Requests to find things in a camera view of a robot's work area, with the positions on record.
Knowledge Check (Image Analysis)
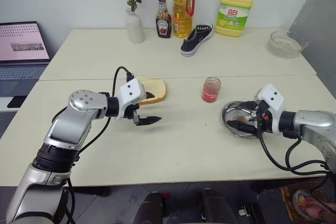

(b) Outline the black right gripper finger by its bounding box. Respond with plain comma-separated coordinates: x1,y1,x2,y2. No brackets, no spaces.
226,120,259,133
240,100,260,111

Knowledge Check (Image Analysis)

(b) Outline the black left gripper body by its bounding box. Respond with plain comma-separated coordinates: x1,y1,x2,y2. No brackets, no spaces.
122,102,141,120

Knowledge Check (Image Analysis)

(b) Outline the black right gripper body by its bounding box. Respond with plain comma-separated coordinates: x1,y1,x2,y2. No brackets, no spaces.
253,100,274,133

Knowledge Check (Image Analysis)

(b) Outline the slice of white bread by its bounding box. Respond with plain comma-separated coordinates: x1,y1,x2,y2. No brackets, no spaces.
135,76,168,105

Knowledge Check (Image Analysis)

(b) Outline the small red glass jar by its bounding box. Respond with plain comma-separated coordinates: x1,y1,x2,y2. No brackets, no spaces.
201,77,221,102

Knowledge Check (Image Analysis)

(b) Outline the metal bowl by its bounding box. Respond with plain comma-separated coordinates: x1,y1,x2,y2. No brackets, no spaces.
220,100,263,139

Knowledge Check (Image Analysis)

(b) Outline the white ceramic vase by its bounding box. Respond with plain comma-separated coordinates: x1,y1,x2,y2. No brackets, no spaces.
124,8,146,44

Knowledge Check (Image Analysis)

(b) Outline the black canvas sneaker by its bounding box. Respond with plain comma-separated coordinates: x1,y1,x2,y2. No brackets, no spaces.
180,23,214,57

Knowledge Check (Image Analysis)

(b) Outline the clear glass bowl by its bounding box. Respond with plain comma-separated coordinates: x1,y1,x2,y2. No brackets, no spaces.
268,29,309,59

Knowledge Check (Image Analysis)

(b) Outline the ketchup bottle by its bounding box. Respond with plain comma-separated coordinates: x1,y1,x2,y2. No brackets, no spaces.
155,0,173,39

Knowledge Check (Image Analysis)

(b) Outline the dark rounded shape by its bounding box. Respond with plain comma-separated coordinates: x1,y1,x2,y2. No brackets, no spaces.
201,188,238,224
136,191,166,224

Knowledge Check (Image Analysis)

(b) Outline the cooking oil bottle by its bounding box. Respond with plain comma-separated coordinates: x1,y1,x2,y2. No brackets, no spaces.
172,0,196,39

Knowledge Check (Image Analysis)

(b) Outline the yellow detergent pump bottle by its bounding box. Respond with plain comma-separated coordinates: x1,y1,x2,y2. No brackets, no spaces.
215,0,258,38

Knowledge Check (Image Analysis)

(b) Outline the slippered foot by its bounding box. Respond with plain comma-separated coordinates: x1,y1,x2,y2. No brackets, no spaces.
292,189,336,224

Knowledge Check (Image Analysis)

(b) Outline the black smartphone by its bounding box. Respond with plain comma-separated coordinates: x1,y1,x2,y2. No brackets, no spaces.
7,95,27,109

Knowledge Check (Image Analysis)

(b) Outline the grey open laptop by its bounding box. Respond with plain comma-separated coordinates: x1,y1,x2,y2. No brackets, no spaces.
0,20,51,97

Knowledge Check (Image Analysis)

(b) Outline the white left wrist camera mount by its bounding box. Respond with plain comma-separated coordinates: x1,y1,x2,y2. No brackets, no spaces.
115,77,148,119

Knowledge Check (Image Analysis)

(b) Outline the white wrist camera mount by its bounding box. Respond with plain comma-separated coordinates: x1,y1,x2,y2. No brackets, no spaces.
115,77,148,119
257,83,287,133

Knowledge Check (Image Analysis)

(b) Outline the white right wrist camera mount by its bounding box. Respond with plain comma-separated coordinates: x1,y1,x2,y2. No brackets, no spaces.
257,83,287,133

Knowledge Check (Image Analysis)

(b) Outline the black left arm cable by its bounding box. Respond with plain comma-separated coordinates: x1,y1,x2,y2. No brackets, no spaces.
51,66,136,224

